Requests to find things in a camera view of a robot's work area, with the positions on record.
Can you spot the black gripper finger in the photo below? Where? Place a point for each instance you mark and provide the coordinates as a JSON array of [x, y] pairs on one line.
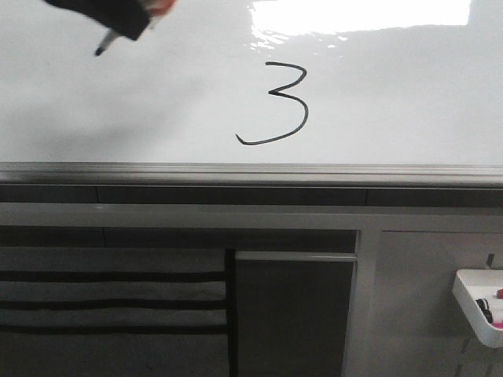
[[126, 17]]

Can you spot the white black-tipped whiteboard marker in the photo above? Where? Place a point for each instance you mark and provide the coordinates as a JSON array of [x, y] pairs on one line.
[[108, 39]]

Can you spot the white glossy whiteboard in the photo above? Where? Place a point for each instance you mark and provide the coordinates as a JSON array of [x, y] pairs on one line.
[[385, 93]]

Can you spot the dark grey panel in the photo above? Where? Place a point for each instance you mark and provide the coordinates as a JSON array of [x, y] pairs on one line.
[[292, 312]]

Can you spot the white plastic marker tray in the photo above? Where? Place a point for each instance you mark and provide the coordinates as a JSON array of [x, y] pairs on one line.
[[472, 284]]

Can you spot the black capped marker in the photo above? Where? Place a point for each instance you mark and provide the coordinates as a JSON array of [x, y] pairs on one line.
[[484, 306]]

